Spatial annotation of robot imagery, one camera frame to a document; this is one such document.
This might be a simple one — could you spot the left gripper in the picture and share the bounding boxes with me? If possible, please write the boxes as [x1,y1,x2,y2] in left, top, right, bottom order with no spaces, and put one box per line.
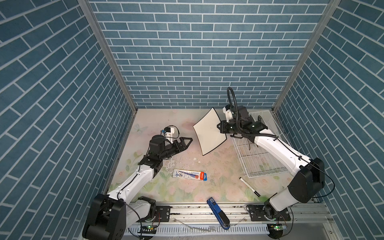
[158,138,192,162]

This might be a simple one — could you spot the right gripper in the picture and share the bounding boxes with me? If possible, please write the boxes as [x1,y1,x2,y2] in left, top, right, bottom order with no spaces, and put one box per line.
[216,119,243,135]

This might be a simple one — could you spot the white square plate black rim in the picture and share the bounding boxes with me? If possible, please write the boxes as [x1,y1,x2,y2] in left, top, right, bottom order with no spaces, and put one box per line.
[193,108,227,156]

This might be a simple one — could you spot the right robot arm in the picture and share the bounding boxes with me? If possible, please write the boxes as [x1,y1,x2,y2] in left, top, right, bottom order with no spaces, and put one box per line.
[217,104,325,220]

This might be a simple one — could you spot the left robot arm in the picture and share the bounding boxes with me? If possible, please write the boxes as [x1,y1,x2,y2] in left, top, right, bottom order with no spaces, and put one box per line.
[82,135,193,240]

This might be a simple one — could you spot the blue white pen box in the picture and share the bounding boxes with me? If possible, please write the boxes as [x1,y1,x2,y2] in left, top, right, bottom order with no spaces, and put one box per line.
[172,169,207,181]

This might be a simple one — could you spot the black white marker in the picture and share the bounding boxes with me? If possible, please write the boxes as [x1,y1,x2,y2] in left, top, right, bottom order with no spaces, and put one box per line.
[239,177,261,197]

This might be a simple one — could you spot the blue black stapler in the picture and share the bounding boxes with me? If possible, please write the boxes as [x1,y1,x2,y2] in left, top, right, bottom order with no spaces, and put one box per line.
[207,198,230,230]

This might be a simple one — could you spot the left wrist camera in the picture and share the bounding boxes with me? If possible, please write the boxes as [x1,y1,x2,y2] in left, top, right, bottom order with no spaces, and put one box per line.
[161,127,176,144]

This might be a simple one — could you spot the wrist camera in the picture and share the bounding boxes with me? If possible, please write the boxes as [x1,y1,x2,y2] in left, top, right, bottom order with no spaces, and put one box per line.
[161,127,176,144]
[223,105,236,123]

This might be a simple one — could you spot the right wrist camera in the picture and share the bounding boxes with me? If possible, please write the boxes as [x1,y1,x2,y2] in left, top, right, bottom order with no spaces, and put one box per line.
[223,105,236,123]

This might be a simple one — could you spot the white wire dish rack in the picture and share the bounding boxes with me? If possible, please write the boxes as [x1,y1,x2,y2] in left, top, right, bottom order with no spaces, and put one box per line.
[233,110,291,178]

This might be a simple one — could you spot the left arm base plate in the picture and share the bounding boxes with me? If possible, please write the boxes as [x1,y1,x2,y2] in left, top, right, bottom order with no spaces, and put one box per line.
[140,206,171,223]

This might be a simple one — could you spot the white slotted cable duct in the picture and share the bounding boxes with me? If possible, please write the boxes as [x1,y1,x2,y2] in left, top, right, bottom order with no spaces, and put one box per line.
[129,224,269,237]

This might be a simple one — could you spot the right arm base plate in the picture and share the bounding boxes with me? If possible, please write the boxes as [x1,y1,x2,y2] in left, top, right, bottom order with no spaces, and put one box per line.
[246,204,291,222]

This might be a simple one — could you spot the aluminium mounting rail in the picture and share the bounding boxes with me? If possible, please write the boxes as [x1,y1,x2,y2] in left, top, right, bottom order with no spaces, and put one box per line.
[124,202,335,239]

